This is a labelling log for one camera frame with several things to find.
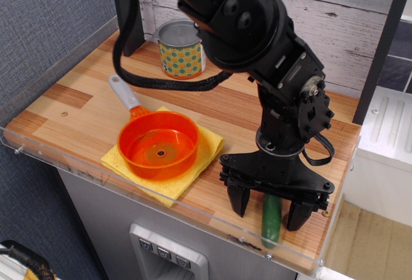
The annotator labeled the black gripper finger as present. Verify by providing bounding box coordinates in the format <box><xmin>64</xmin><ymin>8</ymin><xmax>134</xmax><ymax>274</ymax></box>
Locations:
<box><xmin>227</xmin><ymin>185</ymin><xmax>250</xmax><ymax>217</ymax></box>
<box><xmin>286</xmin><ymin>201</ymin><xmax>313</xmax><ymax>231</ymax></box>

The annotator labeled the silver dispenser button panel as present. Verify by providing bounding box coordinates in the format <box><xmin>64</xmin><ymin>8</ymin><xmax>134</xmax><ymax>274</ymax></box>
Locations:
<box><xmin>129</xmin><ymin>223</ymin><xmax>209</xmax><ymax>280</ymax></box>

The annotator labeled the green toy cucumber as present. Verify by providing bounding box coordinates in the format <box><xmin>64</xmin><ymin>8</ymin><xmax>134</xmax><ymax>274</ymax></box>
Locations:
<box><xmin>261</xmin><ymin>194</ymin><xmax>282</xmax><ymax>249</ymax></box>

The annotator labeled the black left upright post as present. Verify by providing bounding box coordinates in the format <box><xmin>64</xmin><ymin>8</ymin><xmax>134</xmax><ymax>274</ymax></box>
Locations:
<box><xmin>115</xmin><ymin>0</ymin><xmax>145</xmax><ymax>57</ymax></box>

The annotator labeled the yellow folded cloth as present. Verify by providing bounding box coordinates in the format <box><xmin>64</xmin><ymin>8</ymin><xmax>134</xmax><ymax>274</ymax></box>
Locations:
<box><xmin>100</xmin><ymin>126</ymin><xmax>225</xmax><ymax>208</ymax></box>

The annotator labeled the black upright post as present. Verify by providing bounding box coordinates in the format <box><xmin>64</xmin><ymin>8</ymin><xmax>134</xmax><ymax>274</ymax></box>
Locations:
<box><xmin>352</xmin><ymin>0</ymin><xmax>407</xmax><ymax>125</ymax></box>
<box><xmin>115</xmin><ymin>0</ymin><xmax>145</xmax><ymax>57</ymax></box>

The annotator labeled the black right upright post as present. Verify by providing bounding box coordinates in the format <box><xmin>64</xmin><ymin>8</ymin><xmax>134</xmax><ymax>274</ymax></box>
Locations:
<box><xmin>352</xmin><ymin>0</ymin><xmax>407</xmax><ymax>125</ymax></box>

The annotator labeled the yellow object at corner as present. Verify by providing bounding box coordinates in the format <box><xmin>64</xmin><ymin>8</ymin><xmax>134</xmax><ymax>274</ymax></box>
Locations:
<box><xmin>23</xmin><ymin>268</ymin><xmax>39</xmax><ymax>280</ymax></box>

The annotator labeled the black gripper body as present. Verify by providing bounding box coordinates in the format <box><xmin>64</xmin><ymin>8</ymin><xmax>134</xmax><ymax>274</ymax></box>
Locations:
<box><xmin>220</xmin><ymin>151</ymin><xmax>335</xmax><ymax>211</ymax></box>

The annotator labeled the grey toy fridge cabinet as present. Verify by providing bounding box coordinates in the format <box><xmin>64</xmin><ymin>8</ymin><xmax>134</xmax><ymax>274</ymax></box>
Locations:
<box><xmin>59</xmin><ymin>169</ymin><xmax>297</xmax><ymax>279</ymax></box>

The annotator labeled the black braided cable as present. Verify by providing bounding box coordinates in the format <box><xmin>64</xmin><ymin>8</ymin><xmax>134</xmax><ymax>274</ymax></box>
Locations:
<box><xmin>111</xmin><ymin>0</ymin><xmax>233</xmax><ymax>93</ymax></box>

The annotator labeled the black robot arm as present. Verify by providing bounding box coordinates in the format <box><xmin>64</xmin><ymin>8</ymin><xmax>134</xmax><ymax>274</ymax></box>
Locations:
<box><xmin>178</xmin><ymin>0</ymin><xmax>334</xmax><ymax>231</ymax></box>

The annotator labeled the white toy sink unit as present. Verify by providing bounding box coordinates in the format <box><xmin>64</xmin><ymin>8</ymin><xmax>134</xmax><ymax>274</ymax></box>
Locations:
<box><xmin>343</xmin><ymin>87</ymin><xmax>411</xmax><ymax>225</ymax></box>

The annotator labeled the clear acrylic front guard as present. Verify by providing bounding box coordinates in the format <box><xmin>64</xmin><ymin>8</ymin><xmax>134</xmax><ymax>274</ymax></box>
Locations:
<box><xmin>1</xmin><ymin>129</ymin><xmax>343</xmax><ymax>279</ymax></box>

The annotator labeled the orange pan with grey handle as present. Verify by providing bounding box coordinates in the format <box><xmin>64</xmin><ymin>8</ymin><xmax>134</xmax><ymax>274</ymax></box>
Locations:
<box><xmin>109</xmin><ymin>75</ymin><xmax>200</xmax><ymax>180</ymax></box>

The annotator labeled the patterned tin can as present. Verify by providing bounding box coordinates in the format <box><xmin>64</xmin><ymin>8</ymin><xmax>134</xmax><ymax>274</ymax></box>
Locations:
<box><xmin>153</xmin><ymin>19</ymin><xmax>206</xmax><ymax>80</ymax></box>

